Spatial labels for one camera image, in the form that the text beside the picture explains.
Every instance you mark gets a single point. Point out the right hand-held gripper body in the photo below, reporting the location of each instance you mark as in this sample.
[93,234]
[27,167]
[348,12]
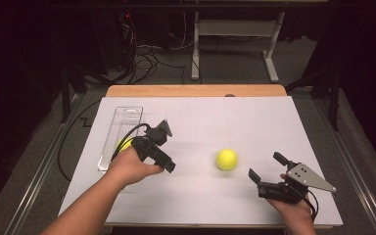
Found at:
[302,176]

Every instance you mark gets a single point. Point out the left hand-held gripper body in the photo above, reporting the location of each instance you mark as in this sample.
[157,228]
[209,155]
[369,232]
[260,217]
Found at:
[153,135]

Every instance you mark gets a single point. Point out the yellow tennis ball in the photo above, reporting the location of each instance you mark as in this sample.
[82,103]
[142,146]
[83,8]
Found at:
[124,145]
[226,159]

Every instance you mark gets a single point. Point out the clear plastic container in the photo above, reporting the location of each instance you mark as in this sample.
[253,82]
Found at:
[120,124]

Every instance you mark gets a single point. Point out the person's right hand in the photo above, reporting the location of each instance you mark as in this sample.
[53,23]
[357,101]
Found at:
[295,212]

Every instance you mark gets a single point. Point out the person's left hand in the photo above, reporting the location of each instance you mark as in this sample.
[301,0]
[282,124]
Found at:
[127,168]

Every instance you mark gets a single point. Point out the white board sheet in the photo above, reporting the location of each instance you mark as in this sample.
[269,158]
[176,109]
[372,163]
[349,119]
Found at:
[209,196]

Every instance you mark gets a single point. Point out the wooden table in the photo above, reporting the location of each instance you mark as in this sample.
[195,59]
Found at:
[192,90]

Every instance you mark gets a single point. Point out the black metal stand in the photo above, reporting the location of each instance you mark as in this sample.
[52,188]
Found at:
[334,104]
[66,98]

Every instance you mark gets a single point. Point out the dark computer tower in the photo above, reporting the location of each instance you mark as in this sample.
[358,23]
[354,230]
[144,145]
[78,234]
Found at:
[111,42]

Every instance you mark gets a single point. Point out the metal floor rail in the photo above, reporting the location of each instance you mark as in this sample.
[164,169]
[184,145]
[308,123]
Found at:
[359,182]
[29,196]

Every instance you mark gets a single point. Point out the white metal desk frame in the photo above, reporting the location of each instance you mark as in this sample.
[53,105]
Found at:
[238,27]

